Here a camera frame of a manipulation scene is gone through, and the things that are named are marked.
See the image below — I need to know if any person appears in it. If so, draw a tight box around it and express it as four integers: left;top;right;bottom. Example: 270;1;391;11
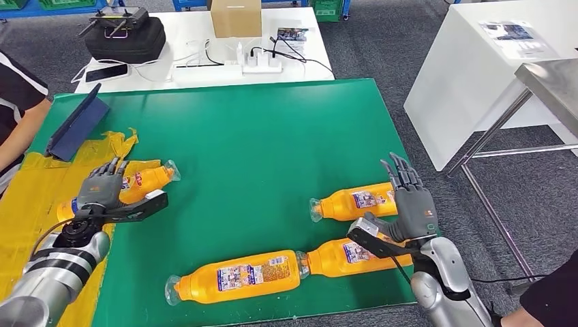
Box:
0;49;52;200
498;250;578;327

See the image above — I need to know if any black floor cable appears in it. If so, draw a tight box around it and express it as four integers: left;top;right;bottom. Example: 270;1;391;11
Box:
470;274;549;286

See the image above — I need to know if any black smartphone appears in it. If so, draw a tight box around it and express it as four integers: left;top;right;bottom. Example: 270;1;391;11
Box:
85;63;130;84

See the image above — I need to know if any black charging cable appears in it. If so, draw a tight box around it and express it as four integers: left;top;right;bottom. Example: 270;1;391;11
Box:
174;38;226;69

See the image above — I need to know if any stainless steel table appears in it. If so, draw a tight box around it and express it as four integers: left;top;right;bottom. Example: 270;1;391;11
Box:
444;59;578;294

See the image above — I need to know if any white power strip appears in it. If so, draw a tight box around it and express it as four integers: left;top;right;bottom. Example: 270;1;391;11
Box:
241;57;284;75

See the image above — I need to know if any brown cardboard box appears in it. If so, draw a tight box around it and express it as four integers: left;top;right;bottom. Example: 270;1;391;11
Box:
210;0;263;40

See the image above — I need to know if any green table mat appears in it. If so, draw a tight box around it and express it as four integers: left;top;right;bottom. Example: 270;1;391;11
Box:
27;78;441;327

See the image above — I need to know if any black power cable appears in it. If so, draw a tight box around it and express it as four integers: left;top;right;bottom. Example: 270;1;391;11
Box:
249;35;337;80

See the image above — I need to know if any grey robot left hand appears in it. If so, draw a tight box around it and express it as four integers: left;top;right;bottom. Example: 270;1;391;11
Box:
76;157;130;211

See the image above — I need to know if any black drone remote controller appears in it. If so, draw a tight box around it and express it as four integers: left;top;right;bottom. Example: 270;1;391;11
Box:
77;6;151;40

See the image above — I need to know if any white panel-sided table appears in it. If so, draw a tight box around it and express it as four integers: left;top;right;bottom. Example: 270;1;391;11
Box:
403;0;578;172

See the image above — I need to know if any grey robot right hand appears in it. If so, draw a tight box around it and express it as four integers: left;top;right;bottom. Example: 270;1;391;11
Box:
363;152;440;244

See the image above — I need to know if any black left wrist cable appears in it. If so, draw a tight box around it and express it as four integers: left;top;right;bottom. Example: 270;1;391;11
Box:
29;219;78;258

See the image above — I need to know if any white rectangular table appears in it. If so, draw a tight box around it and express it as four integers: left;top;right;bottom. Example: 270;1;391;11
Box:
74;6;336;95

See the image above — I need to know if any large printed leaflet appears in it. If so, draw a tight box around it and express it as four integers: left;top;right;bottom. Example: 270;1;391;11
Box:
478;19;560;61

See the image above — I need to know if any black carrying case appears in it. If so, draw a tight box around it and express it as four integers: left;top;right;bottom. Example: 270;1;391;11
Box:
84;17;167;65

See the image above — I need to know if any dark blue tablet case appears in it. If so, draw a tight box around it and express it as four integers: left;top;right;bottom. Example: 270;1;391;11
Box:
45;83;112;162

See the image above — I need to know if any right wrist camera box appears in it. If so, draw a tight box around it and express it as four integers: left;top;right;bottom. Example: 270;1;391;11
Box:
346;217;421;260

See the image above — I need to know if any white charging cable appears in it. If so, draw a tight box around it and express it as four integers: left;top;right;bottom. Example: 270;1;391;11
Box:
70;38;238;85

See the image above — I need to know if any orange detergent bottle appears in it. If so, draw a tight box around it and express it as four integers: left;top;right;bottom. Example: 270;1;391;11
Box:
56;160;181;222
295;238;414;279
164;249;302;307
309;181;401;223

